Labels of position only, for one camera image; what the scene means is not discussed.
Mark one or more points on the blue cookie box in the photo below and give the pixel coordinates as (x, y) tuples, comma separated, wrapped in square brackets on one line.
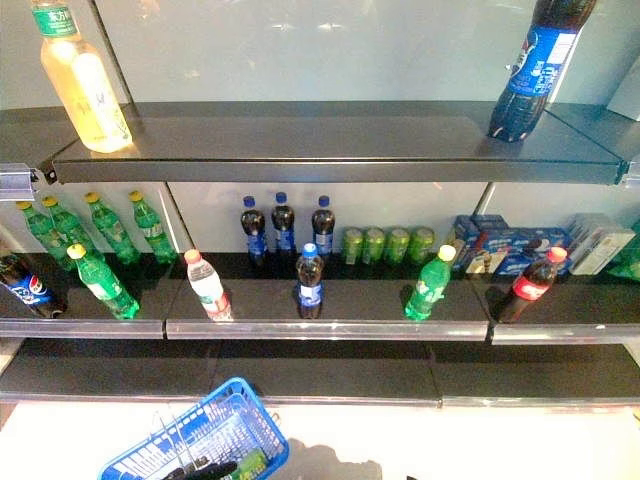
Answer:
[(492, 222), (520, 250), (462, 235)]

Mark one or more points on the black deep shelf board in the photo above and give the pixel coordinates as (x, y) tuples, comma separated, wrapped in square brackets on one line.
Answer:
[(540, 372), (100, 370), (325, 370)]

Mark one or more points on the large cola bottle blue label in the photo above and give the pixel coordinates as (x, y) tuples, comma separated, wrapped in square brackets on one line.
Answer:
[(530, 75)]

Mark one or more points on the blue plastic shopping basket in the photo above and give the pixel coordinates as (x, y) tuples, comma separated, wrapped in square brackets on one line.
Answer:
[(200, 405)]

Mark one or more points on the grey metal shelf upright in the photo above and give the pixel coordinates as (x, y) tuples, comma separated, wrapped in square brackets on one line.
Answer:
[(565, 82), (114, 55)]

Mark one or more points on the dark grey metal shelf board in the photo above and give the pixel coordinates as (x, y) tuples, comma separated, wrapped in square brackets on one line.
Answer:
[(320, 135)]

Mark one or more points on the yellow tea bottle green label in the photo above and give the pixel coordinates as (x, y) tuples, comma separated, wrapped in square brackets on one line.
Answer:
[(85, 90)]

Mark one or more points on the green chips bag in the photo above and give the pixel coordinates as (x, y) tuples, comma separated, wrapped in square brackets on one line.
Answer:
[(631, 265)]

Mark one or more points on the grey white carton box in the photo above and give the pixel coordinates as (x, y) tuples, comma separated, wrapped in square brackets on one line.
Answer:
[(600, 247)]

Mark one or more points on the white display box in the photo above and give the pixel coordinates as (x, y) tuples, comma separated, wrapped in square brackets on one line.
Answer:
[(627, 97)]

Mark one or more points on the water bottle red cap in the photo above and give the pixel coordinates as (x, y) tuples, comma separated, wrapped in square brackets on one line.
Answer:
[(207, 287)]

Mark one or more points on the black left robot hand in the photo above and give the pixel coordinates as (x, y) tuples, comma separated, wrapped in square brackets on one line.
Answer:
[(200, 471)]

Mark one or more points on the cola bottle red label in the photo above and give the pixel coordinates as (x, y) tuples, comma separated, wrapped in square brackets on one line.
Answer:
[(530, 287)]

